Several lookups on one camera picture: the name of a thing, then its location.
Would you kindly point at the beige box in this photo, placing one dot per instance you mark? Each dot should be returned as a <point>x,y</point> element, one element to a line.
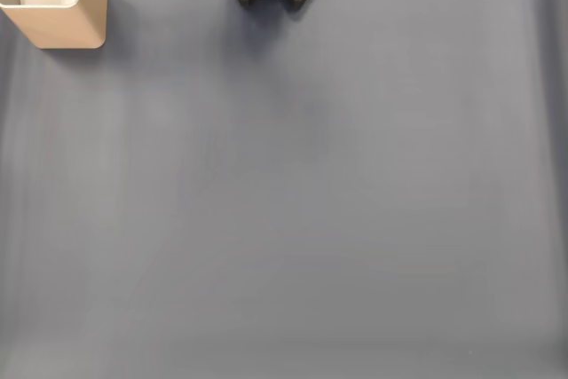
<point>66,26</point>

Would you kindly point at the blue-grey table mat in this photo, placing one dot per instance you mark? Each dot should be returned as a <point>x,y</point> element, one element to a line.
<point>266,175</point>

